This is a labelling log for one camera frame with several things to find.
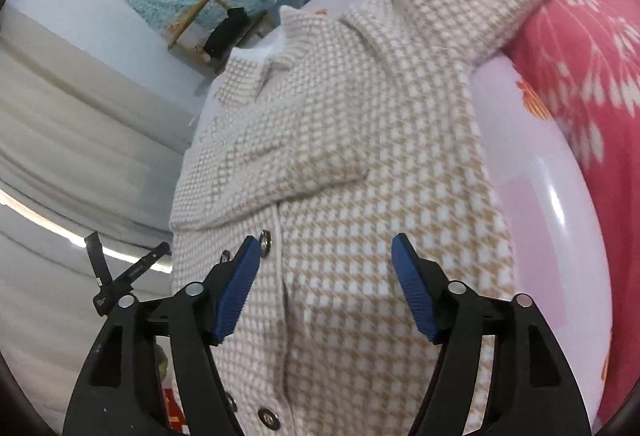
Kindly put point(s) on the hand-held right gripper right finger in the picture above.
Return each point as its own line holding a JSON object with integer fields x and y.
{"x": 412, "y": 291}

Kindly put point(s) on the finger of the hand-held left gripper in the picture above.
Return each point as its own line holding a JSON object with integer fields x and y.
{"x": 96, "y": 258}
{"x": 142, "y": 263}

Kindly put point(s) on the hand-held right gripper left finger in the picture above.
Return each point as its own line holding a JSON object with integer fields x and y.
{"x": 237, "y": 291}

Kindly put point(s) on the beige white checked coat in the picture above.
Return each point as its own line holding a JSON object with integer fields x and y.
{"x": 350, "y": 141}

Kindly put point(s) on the white curtain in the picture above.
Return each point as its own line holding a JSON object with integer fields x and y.
{"x": 75, "y": 116}

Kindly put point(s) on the black bag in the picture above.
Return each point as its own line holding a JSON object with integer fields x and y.
{"x": 225, "y": 34}

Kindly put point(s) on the wooden chair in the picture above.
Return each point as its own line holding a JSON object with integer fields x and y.
{"x": 192, "y": 14}

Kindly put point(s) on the pink floral blanket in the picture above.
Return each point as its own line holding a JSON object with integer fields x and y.
{"x": 575, "y": 66}

